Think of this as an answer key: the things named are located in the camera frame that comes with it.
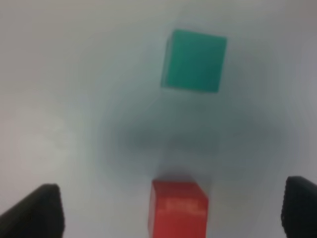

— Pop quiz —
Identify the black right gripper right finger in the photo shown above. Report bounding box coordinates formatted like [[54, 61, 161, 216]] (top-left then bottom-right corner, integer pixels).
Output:
[[281, 176, 317, 238]]

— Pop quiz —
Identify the red block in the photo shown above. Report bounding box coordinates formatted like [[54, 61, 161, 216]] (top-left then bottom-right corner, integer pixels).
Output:
[[148, 179, 209, 238]]

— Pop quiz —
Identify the green block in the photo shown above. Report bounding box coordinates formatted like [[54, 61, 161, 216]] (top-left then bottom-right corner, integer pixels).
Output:
[[161, 29, 227, 93]]

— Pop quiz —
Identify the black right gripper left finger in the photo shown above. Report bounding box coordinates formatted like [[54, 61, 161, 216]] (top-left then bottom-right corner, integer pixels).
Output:
[[0, 184, 65, 238]]

